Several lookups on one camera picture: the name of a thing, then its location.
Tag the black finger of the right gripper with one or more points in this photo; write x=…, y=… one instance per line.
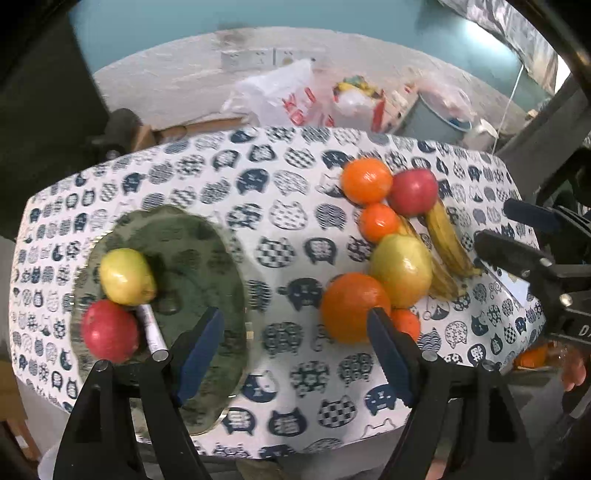
x=546, y=220
x=544, y=274

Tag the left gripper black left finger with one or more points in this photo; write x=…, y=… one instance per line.
x=99, y=439

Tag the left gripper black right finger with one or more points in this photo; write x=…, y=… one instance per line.
x=491, y=441

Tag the spotted banana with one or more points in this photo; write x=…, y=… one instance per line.
x=443, y=285
x=447, y=243

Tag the small orange front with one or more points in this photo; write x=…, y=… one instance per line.
x=405, y=321

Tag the small orange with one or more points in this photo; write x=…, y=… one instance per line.
x=378, y=221
x=405, y=321

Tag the large yellow-green pear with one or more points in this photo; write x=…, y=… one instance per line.
x=403, y=266

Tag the red apple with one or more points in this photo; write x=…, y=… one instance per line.
x=414, y=192
x=110, y=332

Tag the large orange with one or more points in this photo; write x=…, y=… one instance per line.
x=346, y=304

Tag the person's hand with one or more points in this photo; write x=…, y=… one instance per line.
x=571, y=361

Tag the small white tube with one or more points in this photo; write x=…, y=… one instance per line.
x=154, y=339

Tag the red apple in bowl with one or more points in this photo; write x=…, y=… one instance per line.
x=110, y=332

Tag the yellow pear in bowl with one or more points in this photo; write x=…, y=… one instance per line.
x=126, y=278

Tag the green glass fruit bowl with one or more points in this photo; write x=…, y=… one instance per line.
x=193, y=262

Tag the grey blue trash bin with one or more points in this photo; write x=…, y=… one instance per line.
x=440, y=113

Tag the red white bag of trash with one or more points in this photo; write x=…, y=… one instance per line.
x=361, y=105

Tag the cat pattern tablecloth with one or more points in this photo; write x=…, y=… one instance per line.
x=278, y=191

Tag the white plastic bag red print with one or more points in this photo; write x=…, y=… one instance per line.
x=289, y=96

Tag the brown cardboard box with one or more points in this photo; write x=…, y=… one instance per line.
x=148, y=137

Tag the black cloth cabinet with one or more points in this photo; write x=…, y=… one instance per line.
x=49, y=109

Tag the white wall socket strip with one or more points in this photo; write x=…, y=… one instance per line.
x=266, y=58

